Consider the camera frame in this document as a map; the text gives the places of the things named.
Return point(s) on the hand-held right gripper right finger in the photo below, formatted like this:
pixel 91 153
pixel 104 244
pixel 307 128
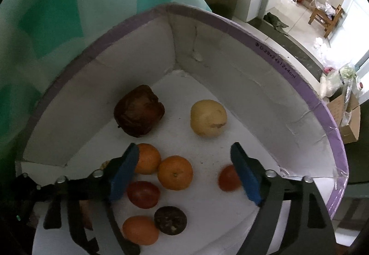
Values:
pixel 245 174

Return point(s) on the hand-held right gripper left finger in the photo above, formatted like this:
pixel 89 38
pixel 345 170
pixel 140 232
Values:
pixel 124 175

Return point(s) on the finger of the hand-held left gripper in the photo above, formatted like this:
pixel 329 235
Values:
pixel 34 194

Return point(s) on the red cherry tomato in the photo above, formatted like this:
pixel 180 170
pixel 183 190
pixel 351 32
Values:
pixel 143 194
pixel 227 178

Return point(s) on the tangerine with stem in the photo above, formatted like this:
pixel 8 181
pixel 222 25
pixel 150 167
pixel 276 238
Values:
pixel 148 158

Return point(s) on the small orange kumquat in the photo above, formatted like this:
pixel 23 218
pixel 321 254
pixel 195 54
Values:
pixel 140 230

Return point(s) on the dark water chestnut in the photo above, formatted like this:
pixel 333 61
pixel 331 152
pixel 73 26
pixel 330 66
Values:
pixel 170 220

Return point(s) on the wrinkled dark red apple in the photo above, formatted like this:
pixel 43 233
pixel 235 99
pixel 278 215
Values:
pixel 138 112

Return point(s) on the large yellow striped melon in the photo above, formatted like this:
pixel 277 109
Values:
pixel 207 118

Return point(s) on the white box with purple rim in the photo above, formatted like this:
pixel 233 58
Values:
pixel 216 76

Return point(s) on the cardboard box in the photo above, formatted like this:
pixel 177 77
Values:
pixel 350 128

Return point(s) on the green cloth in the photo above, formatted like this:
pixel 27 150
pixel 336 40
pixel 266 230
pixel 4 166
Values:
pixel 275 22

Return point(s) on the green trash bin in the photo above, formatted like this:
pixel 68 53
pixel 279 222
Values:
pixel 222 7

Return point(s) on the teal checkered tablecloth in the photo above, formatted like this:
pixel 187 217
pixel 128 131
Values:
pixel 57 13

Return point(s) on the wooden stool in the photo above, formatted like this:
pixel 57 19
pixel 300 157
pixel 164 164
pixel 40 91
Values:
pixel 317 13

